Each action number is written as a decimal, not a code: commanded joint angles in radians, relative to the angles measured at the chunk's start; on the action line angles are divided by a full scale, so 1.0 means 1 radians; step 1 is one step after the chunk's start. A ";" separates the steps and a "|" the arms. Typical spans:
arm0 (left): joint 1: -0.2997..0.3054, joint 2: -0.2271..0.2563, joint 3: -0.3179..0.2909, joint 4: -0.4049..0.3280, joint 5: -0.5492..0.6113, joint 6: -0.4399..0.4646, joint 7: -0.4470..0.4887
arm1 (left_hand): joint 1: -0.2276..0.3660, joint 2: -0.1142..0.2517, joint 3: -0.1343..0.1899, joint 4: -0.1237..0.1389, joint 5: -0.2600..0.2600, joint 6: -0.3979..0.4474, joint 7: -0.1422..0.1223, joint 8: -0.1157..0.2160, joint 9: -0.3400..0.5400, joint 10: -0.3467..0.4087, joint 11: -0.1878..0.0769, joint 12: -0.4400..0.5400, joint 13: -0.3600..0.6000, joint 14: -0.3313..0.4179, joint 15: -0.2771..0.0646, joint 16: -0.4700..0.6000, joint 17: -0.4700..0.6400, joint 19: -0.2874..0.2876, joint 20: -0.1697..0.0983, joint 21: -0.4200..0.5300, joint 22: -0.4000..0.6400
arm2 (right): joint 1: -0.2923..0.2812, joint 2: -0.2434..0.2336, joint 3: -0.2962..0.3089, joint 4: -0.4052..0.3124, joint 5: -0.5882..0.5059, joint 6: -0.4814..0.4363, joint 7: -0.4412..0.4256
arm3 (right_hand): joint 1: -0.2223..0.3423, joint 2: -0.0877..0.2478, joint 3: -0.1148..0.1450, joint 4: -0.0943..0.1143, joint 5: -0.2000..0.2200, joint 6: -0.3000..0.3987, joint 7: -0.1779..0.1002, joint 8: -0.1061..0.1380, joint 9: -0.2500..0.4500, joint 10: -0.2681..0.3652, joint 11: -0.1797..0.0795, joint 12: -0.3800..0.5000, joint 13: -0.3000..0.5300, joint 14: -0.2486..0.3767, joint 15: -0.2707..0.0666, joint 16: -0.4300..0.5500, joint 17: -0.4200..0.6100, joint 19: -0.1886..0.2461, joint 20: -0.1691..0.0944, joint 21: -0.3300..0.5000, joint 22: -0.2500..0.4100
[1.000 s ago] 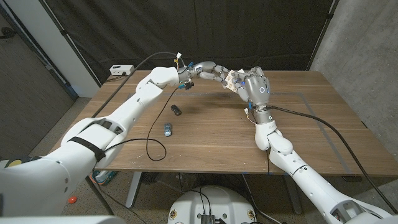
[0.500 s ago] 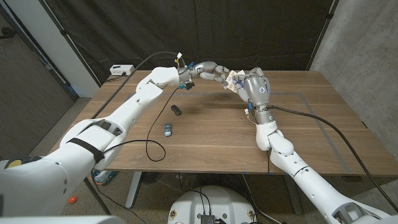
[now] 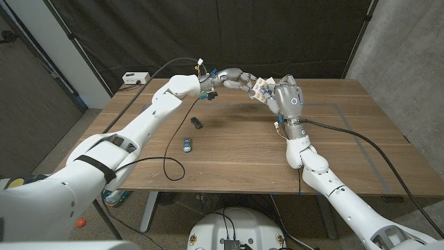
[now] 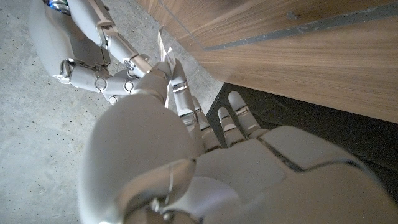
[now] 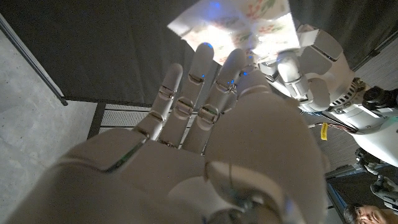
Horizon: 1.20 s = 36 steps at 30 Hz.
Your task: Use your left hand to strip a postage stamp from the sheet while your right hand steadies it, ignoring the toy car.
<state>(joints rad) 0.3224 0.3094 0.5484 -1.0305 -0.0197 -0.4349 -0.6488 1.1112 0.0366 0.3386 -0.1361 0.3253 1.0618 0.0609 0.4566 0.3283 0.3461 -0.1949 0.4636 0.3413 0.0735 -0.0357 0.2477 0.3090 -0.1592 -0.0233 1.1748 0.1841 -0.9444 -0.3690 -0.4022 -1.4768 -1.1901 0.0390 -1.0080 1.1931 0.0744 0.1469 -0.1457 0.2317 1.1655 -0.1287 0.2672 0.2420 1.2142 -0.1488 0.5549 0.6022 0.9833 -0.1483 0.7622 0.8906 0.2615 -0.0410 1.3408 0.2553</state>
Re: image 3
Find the yellow black foot pedal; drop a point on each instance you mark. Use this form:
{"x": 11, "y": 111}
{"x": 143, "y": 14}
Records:
{"x": 14, "y": 183}

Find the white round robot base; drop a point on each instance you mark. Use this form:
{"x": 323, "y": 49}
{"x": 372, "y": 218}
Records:
{"x": 243, "y": 225}

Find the white power strip box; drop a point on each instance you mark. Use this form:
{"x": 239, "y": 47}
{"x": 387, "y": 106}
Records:
{"x": 136, "y": 78}

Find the postage stamp sheet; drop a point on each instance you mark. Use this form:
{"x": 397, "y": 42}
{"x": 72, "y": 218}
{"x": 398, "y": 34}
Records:
{"x": 258, "y": 88}

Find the black backdrop frame pole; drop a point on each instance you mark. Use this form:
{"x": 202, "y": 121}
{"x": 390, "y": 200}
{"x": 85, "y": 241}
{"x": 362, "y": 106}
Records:
{"x": 368, "y": 17}
{"x": 71, "y": 35}

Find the black toy car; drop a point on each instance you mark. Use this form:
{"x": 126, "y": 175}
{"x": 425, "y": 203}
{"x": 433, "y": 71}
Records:
{"x": 196, "y": 123}

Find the blue orange floor device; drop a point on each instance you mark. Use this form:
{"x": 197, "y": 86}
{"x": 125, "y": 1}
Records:
{"x": 116, "y": 198}

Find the grey tape outline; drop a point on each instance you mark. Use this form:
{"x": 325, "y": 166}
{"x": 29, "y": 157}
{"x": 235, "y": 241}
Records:
{"x": 229, "y": 104}

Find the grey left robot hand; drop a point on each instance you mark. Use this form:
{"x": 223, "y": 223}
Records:
{"x": 230, "y": 78}

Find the black backdrop curtain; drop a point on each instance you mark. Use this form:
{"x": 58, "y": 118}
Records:
{"x": 215, "y": 34}

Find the blue silver toy car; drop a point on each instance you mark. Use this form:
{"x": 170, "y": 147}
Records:
{"x": 187, "y": 144}

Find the small orange ball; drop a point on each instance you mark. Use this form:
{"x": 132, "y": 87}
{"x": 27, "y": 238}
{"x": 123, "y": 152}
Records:
{"x": 81, "y": 223}

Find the grey table leg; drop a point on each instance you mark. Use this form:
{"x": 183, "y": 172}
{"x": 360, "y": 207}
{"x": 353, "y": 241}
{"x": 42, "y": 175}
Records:
{"x": 326, "y": 217}
{"x": 149, "y": 212}

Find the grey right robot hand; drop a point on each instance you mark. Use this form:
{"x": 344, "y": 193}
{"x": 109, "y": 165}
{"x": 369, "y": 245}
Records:
{"x": 289, "y": 100}

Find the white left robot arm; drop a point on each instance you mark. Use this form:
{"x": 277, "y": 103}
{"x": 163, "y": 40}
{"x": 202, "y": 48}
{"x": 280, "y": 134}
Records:
{"x": 104, "y": 159}

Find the white robot torso edge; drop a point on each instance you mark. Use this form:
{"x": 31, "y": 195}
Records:
{"x": 69, "y": 246}

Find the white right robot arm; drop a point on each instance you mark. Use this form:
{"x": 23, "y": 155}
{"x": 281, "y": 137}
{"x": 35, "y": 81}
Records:
{"x": 333, "y": 191}

